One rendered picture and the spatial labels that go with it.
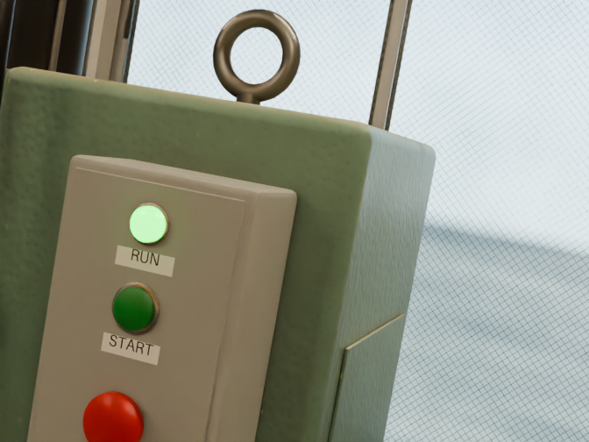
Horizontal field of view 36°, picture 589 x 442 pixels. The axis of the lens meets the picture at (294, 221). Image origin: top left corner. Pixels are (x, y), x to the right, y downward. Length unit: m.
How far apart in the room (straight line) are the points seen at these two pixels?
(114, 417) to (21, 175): 0.17
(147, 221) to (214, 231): 0.03
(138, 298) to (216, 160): 0.10
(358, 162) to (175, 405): 0.15
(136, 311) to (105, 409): 0.05
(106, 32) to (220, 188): 1.72
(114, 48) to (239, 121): 1.69
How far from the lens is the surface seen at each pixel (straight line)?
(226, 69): 0.60
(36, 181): 0.53
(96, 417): 0.44
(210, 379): 0.42
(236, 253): 0.41
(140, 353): 0.44
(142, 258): 0.43
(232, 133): 0.48
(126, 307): 0.43
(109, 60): 2.15
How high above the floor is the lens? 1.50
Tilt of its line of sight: 5 degrees down
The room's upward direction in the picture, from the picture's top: 10 degrees clockwise
